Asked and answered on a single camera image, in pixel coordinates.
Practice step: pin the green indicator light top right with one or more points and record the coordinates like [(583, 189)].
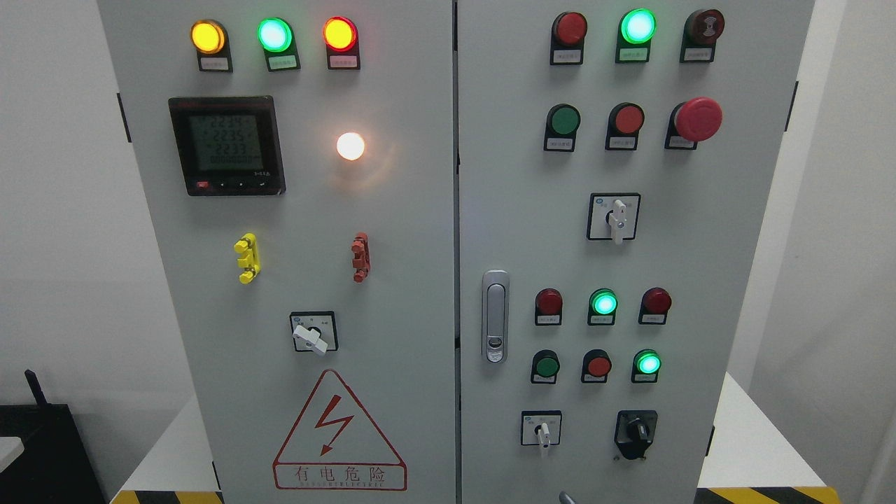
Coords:
[(634, 36)]

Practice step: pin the grey cabinet door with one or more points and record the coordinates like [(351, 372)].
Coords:
[(525, 211), (396, 328)]

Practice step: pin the dark red buzzer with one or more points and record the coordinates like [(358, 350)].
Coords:
[(700, 34)]

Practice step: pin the grey left cabinet door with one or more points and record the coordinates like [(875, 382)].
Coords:
[(396, 328)]

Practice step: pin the green indicator light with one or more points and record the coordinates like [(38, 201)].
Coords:
[(277, 40), (634, 36)]

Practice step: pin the red electric hazard warning sticker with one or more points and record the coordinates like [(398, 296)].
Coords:
[(336, 445)]

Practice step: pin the green push button upper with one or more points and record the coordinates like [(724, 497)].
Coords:
[(562, 123)]

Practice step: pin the dark red indicator light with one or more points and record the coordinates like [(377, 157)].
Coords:
[(654, 307), (548, 307)]

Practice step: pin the red indicator light top right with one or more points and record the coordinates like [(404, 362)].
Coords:
[(567, 39)]

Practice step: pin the red emergency stop mushroom button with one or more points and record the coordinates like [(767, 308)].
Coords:
[(691, 122)]

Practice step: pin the yellow indicator light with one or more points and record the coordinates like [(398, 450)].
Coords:
[(210, 40)]

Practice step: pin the white rotary switch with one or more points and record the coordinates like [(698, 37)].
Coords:
[(540, 428), (613, 217)]

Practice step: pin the dark red indicator light left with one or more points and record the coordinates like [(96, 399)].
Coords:
[(548, 307)]

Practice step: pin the grey right cabinet door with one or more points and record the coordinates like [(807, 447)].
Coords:
[(525, 211)]

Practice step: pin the red push button lower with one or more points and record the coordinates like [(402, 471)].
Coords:
[(596, 365)]

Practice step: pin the white rotary switch left door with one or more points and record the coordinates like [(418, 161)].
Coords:
[(314, 331)]

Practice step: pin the black box with antenna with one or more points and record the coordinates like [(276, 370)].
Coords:
[(54, 466)]

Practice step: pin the white rotary switch lower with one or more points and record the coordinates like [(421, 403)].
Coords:
[(540, 428)]

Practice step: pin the red terminal connector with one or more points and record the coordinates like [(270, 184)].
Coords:
[(361, 257)]

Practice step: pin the green indicator light top left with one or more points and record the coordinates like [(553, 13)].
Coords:
[(277, 40)]

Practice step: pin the white rotary switch upper right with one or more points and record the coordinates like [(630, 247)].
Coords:
[(613, 217)]

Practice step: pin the dark red indicator light right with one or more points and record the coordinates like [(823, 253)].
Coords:
[(654, 307)]

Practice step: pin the black rotary switch lower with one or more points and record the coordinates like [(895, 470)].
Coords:
[(635, 431)]

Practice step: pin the silver door handle lock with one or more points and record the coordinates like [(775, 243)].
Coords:
[(494, 294)]

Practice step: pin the red-orange indicator light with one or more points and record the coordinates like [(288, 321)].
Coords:
[(341, 39)]

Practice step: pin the red push button upper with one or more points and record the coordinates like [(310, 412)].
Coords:
[(624, 124)]

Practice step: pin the white lit indicator lamp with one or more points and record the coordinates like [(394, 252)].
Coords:
[(350, 146)]

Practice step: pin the white platform with hazard stripes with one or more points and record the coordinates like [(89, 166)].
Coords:
[(749, 461)]

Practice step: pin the red push button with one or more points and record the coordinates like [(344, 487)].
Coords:
[(596, 365), (624, 124)]

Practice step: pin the green lit indicator middle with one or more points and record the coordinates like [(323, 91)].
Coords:
[(602, 307)]

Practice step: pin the yellow terminal connector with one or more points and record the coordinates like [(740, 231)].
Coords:
[(248, 257)]

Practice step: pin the black digital power meter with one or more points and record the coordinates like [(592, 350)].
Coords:
[(228, 146)]

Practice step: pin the green lit push button lower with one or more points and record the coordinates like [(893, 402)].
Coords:
[(645, 367)]

